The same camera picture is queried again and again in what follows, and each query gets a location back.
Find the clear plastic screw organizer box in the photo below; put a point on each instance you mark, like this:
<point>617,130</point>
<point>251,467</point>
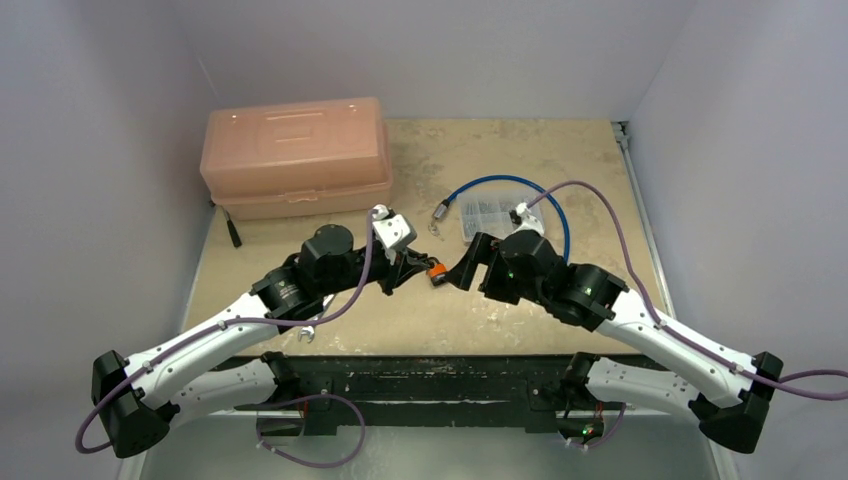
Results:
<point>488,211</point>

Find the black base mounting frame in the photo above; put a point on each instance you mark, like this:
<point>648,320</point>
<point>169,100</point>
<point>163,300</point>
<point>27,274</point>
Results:
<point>528,392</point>

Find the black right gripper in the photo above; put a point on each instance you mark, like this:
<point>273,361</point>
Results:
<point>489,273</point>

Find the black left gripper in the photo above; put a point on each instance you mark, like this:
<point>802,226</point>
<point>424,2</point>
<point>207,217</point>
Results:
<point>399,267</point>

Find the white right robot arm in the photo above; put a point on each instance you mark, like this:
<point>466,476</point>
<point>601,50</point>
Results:
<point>726,393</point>

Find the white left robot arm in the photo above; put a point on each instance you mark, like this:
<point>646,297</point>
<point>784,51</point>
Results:
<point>140,398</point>

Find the blue cable lock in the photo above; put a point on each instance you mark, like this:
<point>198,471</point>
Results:
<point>487,182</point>

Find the black-handled tool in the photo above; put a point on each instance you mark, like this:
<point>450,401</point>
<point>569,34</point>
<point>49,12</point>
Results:
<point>232,229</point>

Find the orange plastic toolbox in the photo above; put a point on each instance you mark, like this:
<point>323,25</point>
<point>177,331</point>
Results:
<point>298,159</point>

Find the orange black padlock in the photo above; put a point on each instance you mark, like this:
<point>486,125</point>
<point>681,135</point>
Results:
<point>437,274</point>

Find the silver open-end wrench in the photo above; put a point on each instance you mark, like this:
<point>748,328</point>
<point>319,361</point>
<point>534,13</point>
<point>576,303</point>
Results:
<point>308,333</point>

